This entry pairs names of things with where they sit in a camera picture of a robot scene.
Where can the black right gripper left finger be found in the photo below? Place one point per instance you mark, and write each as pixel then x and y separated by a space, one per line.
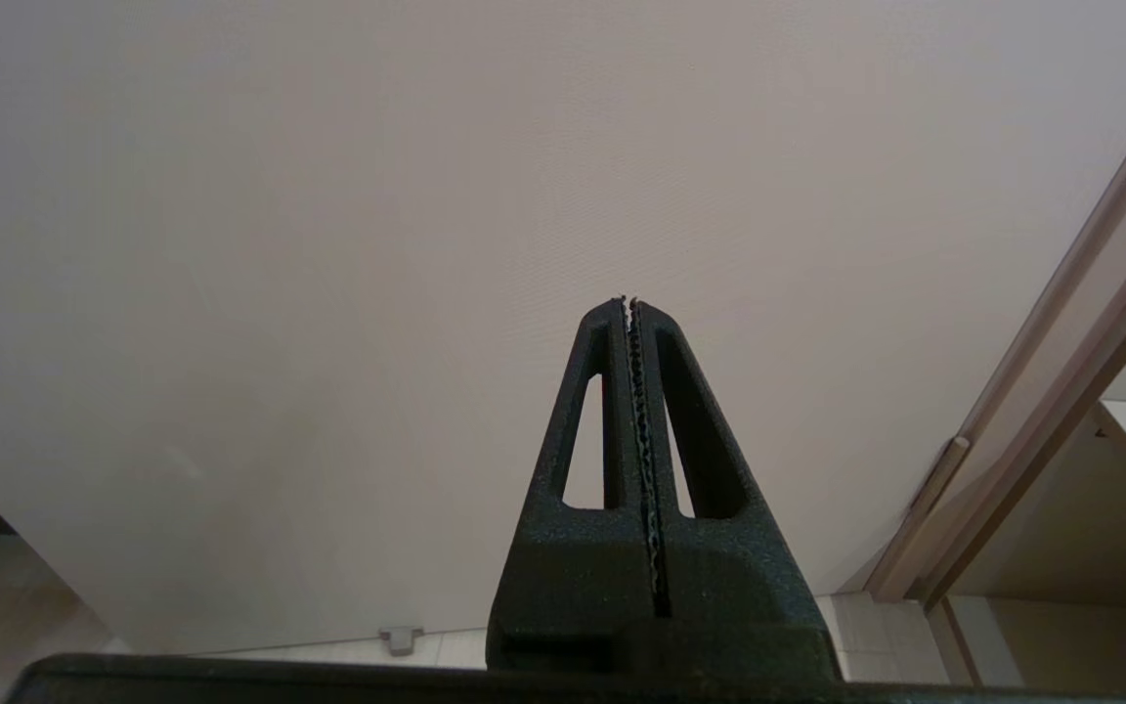
pixel 573 587

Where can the grey metal door stopper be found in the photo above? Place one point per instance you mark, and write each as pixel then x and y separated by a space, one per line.
pixel 400 640

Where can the brown door frame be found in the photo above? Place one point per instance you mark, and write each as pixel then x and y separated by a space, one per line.
pixel 1061 372

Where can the cream white door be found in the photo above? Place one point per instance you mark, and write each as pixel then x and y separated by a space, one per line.
pixel 426 244

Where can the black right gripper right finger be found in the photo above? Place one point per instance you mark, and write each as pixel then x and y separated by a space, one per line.
pixel 739 587

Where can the beige open shelf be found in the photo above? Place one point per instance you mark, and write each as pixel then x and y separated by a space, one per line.
pixel 1091 528

